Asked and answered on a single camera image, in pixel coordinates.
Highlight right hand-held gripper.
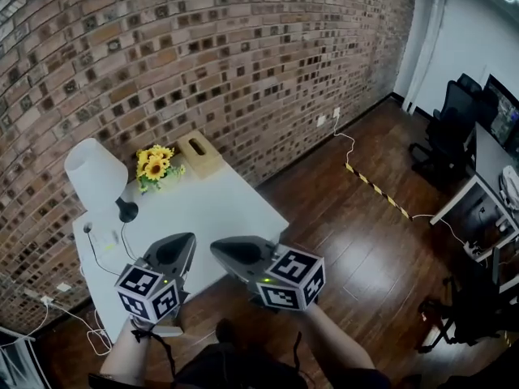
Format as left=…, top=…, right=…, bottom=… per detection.
left=209, top=236, right=327, bottom=311

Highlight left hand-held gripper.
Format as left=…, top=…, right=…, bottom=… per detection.
left=114, top=232, right=198, bottom=324

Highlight black power cable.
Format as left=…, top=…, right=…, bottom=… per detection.
left=83, top=220, right=141, bottom=279

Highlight white table lamp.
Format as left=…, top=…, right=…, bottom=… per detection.
left=63, top=137, right=139, bottom=224

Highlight person's left forearm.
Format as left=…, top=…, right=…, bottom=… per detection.
left=99, top=318, right=157, bottom=387

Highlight person's right forearm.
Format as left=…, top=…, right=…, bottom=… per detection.
left=299, top=304, right=376, bottom=372

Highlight white table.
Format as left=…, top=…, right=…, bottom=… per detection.
left=71, top=152, right=290, bottom=344

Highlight person's black shoe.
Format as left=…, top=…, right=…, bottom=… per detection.
left=214, top=318, right=236, bottom=342

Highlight yellow sunflower bouquet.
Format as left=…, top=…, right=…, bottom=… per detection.
left=135, top=143, right=187, bottom=194

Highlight wooden tissue box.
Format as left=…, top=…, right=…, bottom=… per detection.
left=177, top=130, right=224, bottom=180

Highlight person's black clothing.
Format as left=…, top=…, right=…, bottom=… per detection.
left=88, top=340, right=390, bottom=389

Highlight yellow black striped floor tape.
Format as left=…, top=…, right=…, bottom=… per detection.
left=345, top=162, right=414, bottom=221

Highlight black swivel chair base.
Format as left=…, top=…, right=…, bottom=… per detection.
left=417, top=257, right=519, bottom=354

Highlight black office chair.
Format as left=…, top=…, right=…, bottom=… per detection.
left=409, top=73, right=500, bottom=186

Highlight black monitor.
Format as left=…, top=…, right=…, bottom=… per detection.
left=484, top=74, right=519, bottom=153

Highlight left hand-held gripper black cable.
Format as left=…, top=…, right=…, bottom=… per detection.
left=131, top=326, right=178, bottom=380

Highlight long white floor cable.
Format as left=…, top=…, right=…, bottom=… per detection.
left=0, top=297, right=113, bottom=356

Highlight thin white cable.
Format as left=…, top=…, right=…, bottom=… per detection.
left=332, top=118, right=467, bottom=246

